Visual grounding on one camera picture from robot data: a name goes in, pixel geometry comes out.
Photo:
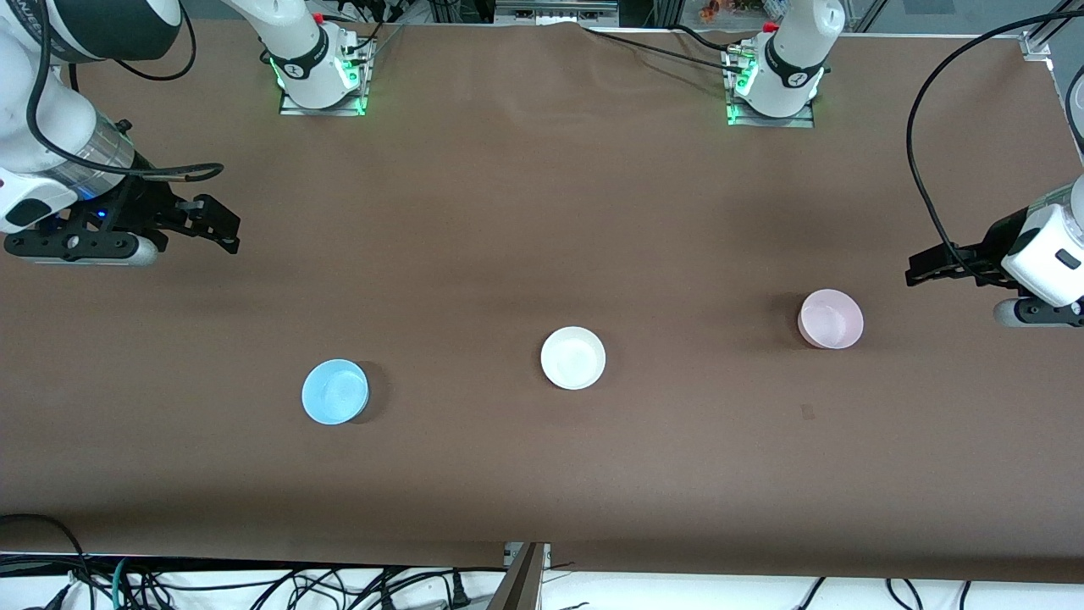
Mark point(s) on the grey metal box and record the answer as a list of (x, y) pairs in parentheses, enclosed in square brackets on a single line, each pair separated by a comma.
[(555, 10)]

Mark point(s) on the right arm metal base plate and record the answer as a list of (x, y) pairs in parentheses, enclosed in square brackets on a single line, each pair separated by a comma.
[(356, 102)]

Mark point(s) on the blue bowl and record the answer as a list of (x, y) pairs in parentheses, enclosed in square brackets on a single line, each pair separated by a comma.
[(334, 391)]

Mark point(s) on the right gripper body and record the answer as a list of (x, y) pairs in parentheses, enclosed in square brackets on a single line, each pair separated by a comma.
[(149, 202)]

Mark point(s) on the orange background object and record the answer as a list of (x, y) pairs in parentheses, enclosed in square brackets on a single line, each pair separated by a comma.
[(710, 10)]

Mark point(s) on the white bowl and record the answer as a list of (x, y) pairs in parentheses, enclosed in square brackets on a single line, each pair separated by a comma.
[(573, 357)]

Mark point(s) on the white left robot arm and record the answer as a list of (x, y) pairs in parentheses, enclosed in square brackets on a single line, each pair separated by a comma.
[(792, 59)]

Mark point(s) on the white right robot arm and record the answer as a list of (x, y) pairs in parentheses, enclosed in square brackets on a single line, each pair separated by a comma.
[(42, 127)]

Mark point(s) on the black power plug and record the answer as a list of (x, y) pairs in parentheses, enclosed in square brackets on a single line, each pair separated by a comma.
[(458, 589)]

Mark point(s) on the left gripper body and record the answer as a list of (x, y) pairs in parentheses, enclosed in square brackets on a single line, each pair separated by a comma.
[(998, 238)]

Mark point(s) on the aluminium frame profile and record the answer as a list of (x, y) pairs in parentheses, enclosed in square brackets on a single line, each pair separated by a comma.
[(1046, 38)]

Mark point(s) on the brown table cover sheet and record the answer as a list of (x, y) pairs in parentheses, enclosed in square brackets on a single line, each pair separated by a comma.
[(508, 212)]

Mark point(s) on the pink bowl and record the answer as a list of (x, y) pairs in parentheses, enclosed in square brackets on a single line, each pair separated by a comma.
[(832, 318)]

